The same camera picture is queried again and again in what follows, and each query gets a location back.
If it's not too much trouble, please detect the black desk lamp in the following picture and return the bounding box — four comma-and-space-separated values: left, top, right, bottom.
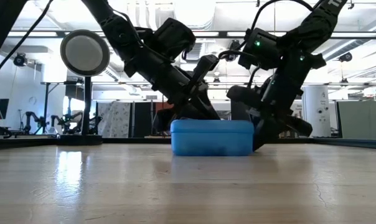
56, 29, 111, 147

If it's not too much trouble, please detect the black camera cable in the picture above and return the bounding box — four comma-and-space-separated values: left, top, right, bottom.
218, 49, 258, 60

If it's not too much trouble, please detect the grey patterned partition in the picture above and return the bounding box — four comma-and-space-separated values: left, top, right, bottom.
96, 101, 132, 138

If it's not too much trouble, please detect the black aluminium table frame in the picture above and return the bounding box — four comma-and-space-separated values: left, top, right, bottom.
0, 135, 376, 151

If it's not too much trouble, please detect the grey-green partition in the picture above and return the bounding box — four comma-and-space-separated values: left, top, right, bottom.
336, 100, 376, 139

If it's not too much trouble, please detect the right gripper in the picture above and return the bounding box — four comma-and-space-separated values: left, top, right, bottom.
252, 49, 327, 152

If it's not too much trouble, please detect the black partition panel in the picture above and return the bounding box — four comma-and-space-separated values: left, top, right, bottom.
133, 101, 154, 138

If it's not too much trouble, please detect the white round column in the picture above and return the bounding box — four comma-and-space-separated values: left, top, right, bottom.
301, 85, 331, 138

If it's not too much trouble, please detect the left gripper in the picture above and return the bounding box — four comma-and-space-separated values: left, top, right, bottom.
134, 52, 222, 133

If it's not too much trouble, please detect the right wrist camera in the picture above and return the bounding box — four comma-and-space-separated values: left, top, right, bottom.
226, 85, 264, 109

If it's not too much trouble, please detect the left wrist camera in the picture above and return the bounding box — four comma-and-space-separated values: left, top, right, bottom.
190, 55, 220, 91

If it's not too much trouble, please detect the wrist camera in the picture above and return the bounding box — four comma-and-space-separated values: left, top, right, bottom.
190, 55, 220, 91
226, 85, 264, 109

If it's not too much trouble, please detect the blue plastic supply box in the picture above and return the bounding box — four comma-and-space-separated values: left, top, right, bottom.
170, 119, 255, 157

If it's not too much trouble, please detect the black ceiling camera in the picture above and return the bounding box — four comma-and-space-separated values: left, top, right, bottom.
338, 52, 354, 63
12, 52, 29, 67

